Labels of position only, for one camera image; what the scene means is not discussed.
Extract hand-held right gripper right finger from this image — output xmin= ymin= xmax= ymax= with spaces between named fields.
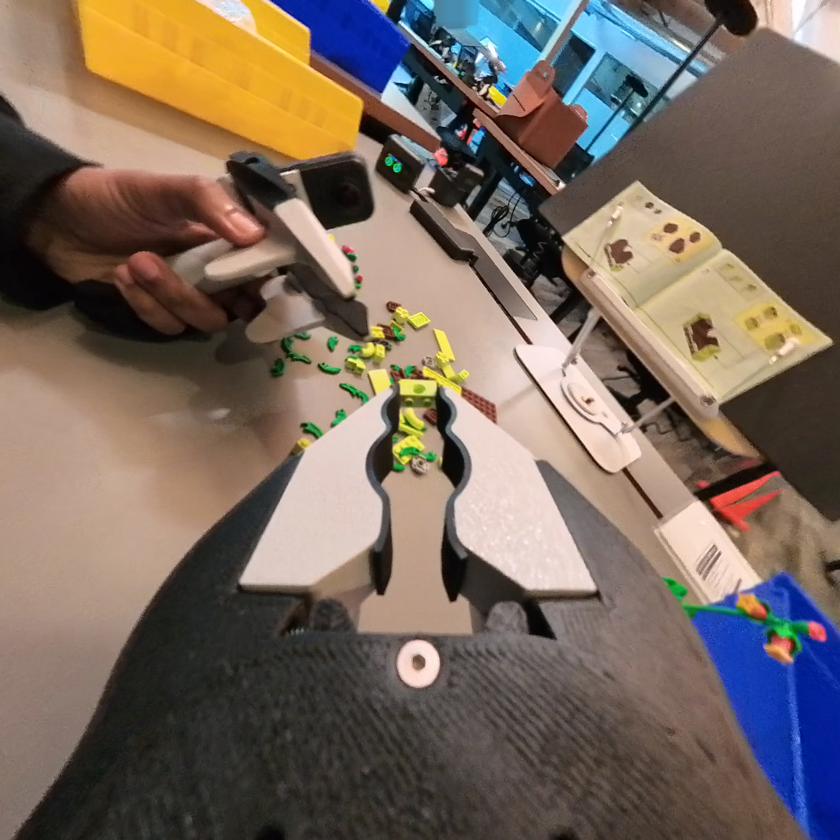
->
xmin=438 ymin=386 xmax=599 ymax=621

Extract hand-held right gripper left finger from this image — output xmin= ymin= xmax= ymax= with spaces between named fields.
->
xmin=239 ymin=386 xmax=403 ymax=621

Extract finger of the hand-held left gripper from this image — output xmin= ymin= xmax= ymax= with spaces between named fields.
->
xmin=245 ymin=274 xmax=332 ymax=345
xmin=274 ymin=199 xmax=371 ymax=332

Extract person's left hand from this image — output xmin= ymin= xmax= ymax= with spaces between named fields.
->
xmin=29 ymin=167 xmax=266 ymax=336

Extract scattered green leaf pieces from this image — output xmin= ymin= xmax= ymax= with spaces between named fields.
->
xmin=269 ymin=331 xmax=441 ymax=473

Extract yellow plastic bin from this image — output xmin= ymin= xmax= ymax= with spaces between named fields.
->
xmin=73 ymin=0 xmax=364 ymax=160

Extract pile of assorted toy bricks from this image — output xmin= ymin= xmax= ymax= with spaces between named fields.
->
xmin=344 ymin=298 xmax=500 ymax=476

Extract black device with green display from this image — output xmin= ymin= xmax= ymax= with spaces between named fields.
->
xmin=375 ymin=134 xmax=431 ymax=193

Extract large brown studded plate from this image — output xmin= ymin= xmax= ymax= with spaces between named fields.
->
xmin=459 ymin=387 xmax=500 ymax=422

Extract black flat box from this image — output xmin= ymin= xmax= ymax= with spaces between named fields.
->
xmin=410 ymin=197 xmax=479 ymax=260

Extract white book stand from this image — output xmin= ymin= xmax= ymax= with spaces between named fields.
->
xmin=514 ymin=200 xmax=788 ymax=475

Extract small black device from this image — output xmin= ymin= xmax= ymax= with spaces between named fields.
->
xmin=430 ymin=164 xmax=487 ymax=207

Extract blue plastic bin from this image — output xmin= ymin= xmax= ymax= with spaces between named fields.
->
xmin=692 ymin=571 xmax=840 ymax=840
xmin=269 ymin=0 xmax=411 ymax=93

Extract wooden background table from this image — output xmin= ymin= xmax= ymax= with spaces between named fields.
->
xmin=308 ymin=49 xmax=442 ymax=153

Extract white labelled box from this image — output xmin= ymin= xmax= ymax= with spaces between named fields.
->
xmin=653 ymin=502 xmax=762 ymax=605

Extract red floor object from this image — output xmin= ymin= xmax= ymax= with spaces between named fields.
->
xmin=696 ymin=469 xmax=782 ymax=532

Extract pink toy pot with plant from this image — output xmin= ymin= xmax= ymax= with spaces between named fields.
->
xmin=663 ymin=577 xmax=829 ymax=665

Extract brown leather bag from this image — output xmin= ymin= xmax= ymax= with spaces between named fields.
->
xmin=493 ymin=62 xmax=588 ymax=168

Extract open instruction booklet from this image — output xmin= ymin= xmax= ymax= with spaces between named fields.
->
xmin=563 ymin=180 xmax=833 ymax=403

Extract dark grey partition panel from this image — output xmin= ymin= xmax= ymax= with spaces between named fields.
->
xmin=538 ymin=29 xmax=840 ymax=519

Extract black stand pole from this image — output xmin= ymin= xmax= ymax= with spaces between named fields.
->
xmin=584 ymin=0 xmax=761 ymax=155

